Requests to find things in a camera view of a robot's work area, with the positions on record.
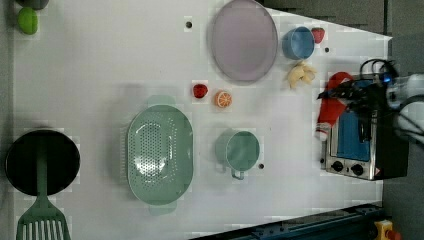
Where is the purple oval plate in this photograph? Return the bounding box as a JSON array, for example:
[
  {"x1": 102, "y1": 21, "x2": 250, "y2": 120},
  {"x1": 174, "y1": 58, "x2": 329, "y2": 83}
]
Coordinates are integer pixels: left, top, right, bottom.
[{"x1": 211, "y1": 0, "x2": 278, "y2": 81}]

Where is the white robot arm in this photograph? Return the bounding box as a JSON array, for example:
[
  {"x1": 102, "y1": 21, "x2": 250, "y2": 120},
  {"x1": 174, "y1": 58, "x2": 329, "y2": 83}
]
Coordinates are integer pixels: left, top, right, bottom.
[{"x1": 318, "y1": 74, "x2": 423, "y2": 144}]

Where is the green slotted spatula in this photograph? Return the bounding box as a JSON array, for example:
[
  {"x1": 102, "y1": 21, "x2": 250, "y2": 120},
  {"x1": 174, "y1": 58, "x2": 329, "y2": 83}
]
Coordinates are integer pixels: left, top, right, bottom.
[{"x1": 16, "y1": 140, "x2": 71, "y2": 240}]

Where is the red plush ketchup bottle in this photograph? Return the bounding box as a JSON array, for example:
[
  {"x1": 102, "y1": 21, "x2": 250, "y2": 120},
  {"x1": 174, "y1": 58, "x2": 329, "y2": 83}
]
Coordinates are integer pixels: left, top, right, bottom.
[{"x1": 315, "y1": 72, "x2": 353, "y2": 141}]

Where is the blue metal frame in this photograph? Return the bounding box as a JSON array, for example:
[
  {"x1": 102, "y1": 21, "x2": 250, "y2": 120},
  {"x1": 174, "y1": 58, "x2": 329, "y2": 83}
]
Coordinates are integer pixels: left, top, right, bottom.
[{"x1": 191, "y1": 204, "x2": 386, "y2": 240}]

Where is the yellow red emergency button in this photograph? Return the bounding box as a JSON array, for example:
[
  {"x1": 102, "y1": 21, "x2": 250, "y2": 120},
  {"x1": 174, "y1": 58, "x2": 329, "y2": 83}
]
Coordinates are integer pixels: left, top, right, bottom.
[{"x1": 374, "y1": 220, "x2": 403, "y2": 240}]

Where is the small red strawberry toy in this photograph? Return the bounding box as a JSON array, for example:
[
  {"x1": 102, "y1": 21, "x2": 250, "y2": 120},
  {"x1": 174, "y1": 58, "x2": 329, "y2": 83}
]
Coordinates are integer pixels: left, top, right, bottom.
[{"x1": 192, "y1": 84, "x2": 208, "y2": 99}]

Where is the green lime toy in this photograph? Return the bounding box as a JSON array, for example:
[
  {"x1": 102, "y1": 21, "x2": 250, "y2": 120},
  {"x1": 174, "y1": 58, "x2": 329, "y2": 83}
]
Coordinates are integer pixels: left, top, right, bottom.
[{"x1": 17, "y1": 7, "x2": 38, "y2": 35}]

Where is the black cylinder container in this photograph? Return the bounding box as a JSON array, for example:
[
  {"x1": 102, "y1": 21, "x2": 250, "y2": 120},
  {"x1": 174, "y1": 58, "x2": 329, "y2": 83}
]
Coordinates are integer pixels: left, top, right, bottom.
[{"x1": 16, "y1": 0, "x2": 50, "y2": 10}]

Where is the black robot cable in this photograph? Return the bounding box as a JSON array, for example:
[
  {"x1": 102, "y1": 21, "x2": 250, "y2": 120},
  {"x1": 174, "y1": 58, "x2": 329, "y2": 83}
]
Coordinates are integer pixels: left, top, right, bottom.
[{"x1": 359, "y1": 58, "x2": 399, "y2": 79}]

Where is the green oval strainer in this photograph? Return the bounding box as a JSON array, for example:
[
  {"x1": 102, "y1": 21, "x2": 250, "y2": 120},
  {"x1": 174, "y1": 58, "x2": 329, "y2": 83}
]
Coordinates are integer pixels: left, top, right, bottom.
[{"x1": 127, "y1": 95, "x2": 194, "y2": 216}]

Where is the black pan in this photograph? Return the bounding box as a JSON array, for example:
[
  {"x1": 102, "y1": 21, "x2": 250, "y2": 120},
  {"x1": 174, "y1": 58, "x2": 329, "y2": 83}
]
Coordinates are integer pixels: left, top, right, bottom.
[{"x1": 4, "y1": 129, "x2": 80, "y2": 196}]

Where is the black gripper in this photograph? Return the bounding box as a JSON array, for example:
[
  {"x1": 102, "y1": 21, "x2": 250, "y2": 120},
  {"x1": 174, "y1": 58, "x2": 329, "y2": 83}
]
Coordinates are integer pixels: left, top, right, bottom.
[{"x1": 318, "y1": 81, "x2": 388, "y2": 115}]

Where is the green pot with handle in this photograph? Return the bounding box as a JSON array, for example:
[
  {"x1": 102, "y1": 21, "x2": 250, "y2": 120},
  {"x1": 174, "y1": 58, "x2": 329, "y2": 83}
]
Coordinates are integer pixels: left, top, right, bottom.
[{"x1": 215, "y1": 129, "x2": 261, "y2": 180}]

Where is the orange slice toy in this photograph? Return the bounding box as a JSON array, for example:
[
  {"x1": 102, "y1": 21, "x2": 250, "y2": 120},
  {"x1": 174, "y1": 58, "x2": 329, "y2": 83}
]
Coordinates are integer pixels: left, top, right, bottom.
[{"x1": 214, "y1": 90, "x2": 232, "y2": 108}]

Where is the blue cup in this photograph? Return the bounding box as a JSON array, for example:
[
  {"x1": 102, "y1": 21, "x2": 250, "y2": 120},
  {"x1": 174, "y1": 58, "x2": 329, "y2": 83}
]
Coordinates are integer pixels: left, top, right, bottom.
[{"x1": 282, "y1": 27, "x2": 315, "y2": 60}]

